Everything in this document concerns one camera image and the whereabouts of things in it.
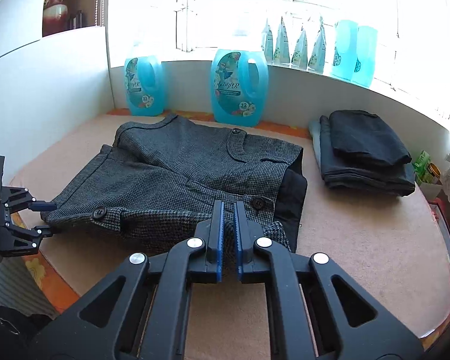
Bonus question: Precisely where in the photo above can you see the blue jug on sill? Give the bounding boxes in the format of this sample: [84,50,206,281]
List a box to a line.
[332,19,358,80]
[352,26,378,88]

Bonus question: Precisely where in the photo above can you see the blue detergent jug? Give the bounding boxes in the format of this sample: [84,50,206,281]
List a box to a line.
[124,55,166,116]
[209,49,269,127]

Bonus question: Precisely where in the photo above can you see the far blue jug on sill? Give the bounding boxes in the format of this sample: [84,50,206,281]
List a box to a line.
[352,26,378,88]

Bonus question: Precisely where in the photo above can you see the dark grey folded garment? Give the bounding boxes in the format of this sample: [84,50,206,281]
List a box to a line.
[320,116,415,197]

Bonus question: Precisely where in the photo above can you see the detergent refill pouch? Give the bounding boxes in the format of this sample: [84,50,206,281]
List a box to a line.
[261,21,274,63]
[291,26,308,70]
[308,17,326,74]
[274,17,290,64]

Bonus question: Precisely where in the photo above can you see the light grey folded garment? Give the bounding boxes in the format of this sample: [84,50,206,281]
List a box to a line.
[308,120,321,169]

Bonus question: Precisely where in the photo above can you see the black folded garment top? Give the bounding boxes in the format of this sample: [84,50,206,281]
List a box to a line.
[329,110,412,168]

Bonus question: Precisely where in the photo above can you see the green small box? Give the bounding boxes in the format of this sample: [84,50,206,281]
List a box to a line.
[413,150,441,185]

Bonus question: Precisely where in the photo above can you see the middle blue detergent jug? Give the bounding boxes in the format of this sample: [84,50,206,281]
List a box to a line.
[209,49,269,127]

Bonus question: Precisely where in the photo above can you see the grey tweed short pants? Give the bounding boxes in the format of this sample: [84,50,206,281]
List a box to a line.
[41,115,308,253]

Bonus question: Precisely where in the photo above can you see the left blue detergent jug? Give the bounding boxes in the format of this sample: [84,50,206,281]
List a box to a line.
[124,55,166,116]

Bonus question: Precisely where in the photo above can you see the dark red vase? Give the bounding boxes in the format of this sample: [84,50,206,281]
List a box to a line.
[43,0,69,37]

